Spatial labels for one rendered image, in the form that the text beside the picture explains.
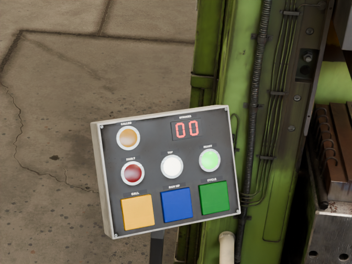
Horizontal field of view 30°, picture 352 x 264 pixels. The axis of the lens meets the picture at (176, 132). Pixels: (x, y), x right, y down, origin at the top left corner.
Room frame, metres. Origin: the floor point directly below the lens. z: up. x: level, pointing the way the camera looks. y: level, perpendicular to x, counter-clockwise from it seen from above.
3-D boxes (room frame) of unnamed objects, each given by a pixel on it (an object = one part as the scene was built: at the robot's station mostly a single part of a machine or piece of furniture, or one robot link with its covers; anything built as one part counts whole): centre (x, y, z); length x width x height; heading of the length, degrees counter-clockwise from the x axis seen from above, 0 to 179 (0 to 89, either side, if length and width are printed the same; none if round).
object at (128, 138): (1.30, 0.11, 1.16); 0.05 x 0.03 x 0.04; 88
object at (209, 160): (1.34, -0.09, 1.09); 0.05 x 0.03 x 0.04; 88
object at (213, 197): (1.30, -0.11, 1.01); 0.07 x 0.05 x 0.07; 113
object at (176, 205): (1.26, -0.01, 1.01); 0.07 x 0.05 x 0.07; 113
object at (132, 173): (1.26, 0.10, 1.09); 0.05 x 0.03 x 0.04; 88
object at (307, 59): (1.60, -0.34, 1.24); 0.03 x 0.03 x 0.07; 88
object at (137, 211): (1.22, 0.08, 1.01); 0.07 x 0.05 x 0.07; 113
